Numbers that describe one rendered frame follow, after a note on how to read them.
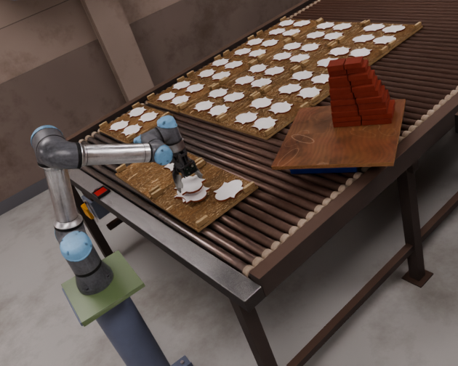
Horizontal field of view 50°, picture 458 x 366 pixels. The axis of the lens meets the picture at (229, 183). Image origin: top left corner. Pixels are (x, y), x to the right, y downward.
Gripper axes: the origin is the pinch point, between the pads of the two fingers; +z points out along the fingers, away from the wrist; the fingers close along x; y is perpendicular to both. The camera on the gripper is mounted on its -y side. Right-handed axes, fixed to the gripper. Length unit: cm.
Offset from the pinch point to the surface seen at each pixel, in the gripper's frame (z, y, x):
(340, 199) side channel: 5, 59, 35
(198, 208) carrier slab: 6.8, 9.5, -3.6
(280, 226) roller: 9, 48, 12
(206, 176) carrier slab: 6.8, -9.2, 12.8
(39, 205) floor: 101, -270, -54
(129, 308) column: 28, 15, -51
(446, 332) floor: 100, 79, 65
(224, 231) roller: 8.7, 30.6, -4.5
